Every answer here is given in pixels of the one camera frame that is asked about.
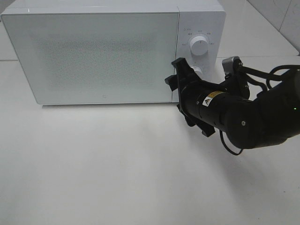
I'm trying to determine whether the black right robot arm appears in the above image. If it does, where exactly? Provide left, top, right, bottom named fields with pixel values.
left=165, top=56, right=300, bottom=150

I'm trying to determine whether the white microwave knob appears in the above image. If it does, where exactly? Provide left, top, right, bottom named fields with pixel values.
left=188, top=34, right=209, bottom=56
left=191, top=66, right=203, bottom=77

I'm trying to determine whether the black camera cable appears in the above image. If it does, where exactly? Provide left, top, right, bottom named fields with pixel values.
left=219, top=64, right=300, bottom=156

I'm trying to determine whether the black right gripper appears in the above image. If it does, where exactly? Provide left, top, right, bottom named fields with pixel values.
left=165, top=58, right=225, bottom=137

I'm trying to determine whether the white microwave door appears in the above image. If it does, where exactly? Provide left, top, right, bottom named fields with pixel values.
left=2, top=13, right=179, bottom=105

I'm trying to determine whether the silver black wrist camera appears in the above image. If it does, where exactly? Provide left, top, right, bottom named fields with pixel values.
left=221, top=56, right=250, bottom=99

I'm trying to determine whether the white microwave oven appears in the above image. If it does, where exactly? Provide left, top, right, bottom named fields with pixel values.
left=0, top=0, right=226, bottom=105

